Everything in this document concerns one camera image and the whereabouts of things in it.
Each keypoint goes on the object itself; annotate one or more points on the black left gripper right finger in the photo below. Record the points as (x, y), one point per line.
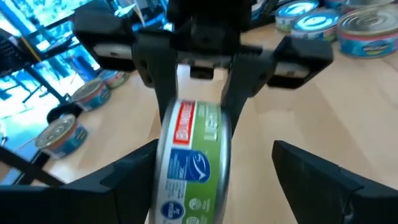
(335, 202)

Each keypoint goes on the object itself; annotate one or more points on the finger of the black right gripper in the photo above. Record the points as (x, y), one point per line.
(158, 71)
(245, 77)

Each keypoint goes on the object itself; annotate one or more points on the black desk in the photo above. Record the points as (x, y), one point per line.
(12, 53)

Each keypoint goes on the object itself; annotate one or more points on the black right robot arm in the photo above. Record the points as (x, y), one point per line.
(217, 6)

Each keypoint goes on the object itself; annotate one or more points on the black dome-shaped cap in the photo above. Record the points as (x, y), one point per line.
(63, 112)

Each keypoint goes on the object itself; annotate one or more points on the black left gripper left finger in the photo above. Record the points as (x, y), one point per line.
(77, 205)

